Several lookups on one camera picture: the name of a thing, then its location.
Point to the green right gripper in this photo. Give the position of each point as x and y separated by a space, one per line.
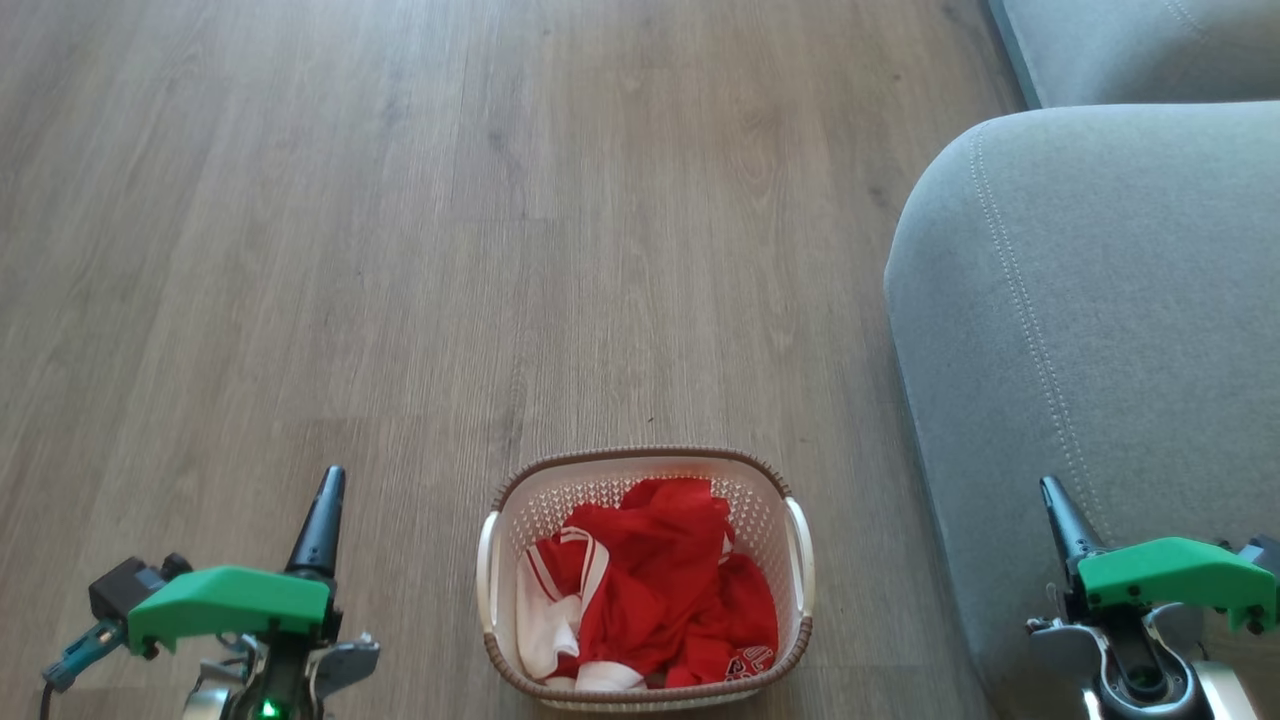
1170 575

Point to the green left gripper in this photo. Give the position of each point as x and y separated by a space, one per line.
230 600

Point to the white woven plastic laundry basket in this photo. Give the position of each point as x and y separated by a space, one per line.
760 500

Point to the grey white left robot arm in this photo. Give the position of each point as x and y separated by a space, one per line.
340 668

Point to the grey fabric sofa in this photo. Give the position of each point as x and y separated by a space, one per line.
1100 300

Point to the white red-striped garment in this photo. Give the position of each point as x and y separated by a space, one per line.
545 625

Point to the red sports garment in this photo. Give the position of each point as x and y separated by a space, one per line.
660 580

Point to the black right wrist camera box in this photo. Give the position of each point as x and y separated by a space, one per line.
1263 555

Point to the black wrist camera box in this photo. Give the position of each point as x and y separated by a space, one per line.
118 590
1263 555

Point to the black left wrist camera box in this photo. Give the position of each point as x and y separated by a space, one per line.
118 590

